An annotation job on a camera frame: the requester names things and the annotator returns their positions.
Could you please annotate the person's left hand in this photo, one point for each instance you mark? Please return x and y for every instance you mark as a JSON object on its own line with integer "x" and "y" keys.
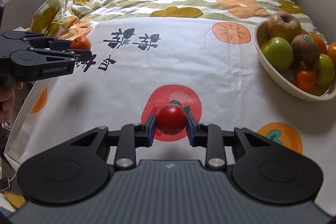
{"x": 8, "y": 109}

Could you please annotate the wrinkled brown apple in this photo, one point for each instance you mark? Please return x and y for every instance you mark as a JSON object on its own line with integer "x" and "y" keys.
{"x": 284, "y": 25}

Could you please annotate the cream yellow fruit bowl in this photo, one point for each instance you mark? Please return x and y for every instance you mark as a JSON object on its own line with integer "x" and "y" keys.
{"x": 285, "y": 79}

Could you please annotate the floral striped quilt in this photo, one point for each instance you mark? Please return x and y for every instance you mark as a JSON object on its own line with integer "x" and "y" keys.
{"x": 72, "y": 18}

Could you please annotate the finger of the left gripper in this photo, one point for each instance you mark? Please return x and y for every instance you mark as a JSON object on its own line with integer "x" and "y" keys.
{"x": 59, "y": 44}
{"x": 42, "y": 56}

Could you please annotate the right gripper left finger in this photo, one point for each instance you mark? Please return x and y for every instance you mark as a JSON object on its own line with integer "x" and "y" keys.
{"x": 128, "y": 138}

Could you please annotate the white fruit-print cloth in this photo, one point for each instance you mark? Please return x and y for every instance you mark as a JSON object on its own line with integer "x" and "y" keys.
{"x": 139, "y": 65}

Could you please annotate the brown kiwi with sticker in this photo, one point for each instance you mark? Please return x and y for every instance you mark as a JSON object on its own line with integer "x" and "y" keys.
{"x": 305, "y": 47}

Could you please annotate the orange mandarin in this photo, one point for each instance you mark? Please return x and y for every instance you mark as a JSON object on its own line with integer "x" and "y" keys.
{"x": 80, "y": 43}
{"x": 304, "y": 79}

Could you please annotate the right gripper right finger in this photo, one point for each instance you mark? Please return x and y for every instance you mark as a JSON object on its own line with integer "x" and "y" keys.
{"x": 213, "y": 139}

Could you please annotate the red tomato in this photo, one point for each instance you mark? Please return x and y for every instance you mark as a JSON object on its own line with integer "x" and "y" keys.
{"x": 171, "y": 119}

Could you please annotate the green apple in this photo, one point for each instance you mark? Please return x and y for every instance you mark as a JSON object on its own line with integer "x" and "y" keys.
{"x": 324, "y": 69}
{"x": 279, "y": 53}

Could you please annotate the orange in bowl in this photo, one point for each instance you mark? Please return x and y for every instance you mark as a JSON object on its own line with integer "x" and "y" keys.
{"x": 321, "y": 44}
{"x": 331, "y": 52}

